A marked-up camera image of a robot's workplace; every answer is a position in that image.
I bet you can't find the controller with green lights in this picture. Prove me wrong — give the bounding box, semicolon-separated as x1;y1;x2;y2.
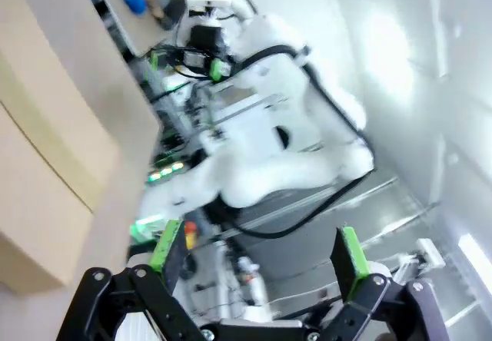
148;159;188;184

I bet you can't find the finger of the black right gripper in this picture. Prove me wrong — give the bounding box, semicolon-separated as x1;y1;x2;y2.
148;47;185;74
207;57;234;84

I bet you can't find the large brown cardboard box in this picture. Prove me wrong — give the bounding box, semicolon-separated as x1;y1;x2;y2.
0;0;162;296

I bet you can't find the yellow red emergency stop button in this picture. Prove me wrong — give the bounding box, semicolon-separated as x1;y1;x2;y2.
183;220;200;249

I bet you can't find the small grey object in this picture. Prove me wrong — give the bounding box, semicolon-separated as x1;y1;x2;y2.
163;0;188;22

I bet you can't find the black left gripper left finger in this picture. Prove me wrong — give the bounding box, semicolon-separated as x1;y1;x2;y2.
55;220;208;341

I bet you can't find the small brown object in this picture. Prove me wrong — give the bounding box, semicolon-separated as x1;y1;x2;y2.
145;0;166;22

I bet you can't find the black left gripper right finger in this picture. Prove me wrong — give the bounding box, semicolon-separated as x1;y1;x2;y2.
326;225;451;341

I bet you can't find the ribbed aluminium frame panel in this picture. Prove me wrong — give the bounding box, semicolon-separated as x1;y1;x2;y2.
115;310;161;341

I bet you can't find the black cable along robot arm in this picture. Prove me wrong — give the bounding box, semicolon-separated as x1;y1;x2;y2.
226;43;377;240

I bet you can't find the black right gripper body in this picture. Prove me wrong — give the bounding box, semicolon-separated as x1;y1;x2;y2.
189;24;223;50

